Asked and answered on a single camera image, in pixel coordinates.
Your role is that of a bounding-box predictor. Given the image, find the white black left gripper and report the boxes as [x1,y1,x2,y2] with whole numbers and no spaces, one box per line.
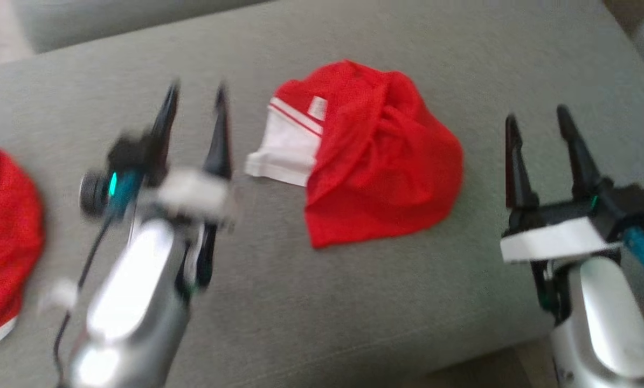
[139,81,237,296]

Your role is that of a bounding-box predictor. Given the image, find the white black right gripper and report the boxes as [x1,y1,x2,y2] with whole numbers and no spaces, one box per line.
[498,105,624,324]

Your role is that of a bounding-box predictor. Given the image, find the red shorts with white stripe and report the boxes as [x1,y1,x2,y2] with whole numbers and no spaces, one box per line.
[0,147,46,345]

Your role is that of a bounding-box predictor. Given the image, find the red white jersey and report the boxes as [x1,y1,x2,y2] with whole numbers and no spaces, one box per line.
[245,59,465,250]

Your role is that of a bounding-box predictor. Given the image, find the large grey sofa chaise cushion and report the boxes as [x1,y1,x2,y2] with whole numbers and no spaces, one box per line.
[0,0,644,388]

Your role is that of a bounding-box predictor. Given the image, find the long grey sofa seat cushion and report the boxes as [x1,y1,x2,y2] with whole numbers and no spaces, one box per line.
[12,0,279,54]

